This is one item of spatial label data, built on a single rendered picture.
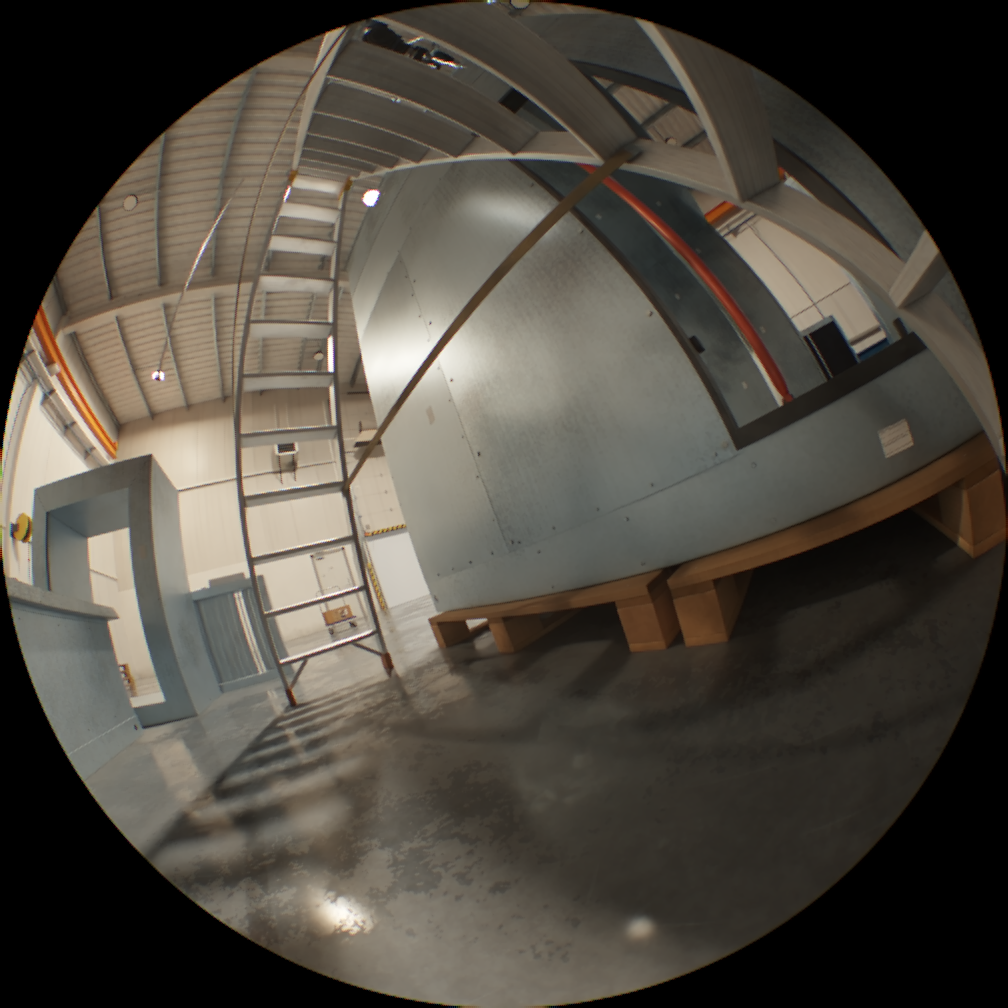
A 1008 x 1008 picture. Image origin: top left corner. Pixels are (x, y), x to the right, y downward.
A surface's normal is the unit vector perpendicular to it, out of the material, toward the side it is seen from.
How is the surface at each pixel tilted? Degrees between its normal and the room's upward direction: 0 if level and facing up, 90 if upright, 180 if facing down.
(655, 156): 92
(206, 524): 90
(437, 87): 180
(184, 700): 90
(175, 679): 90
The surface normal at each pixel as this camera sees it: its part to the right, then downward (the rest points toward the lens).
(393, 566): 0.56, -0.34
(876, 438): -0.75, 0.18
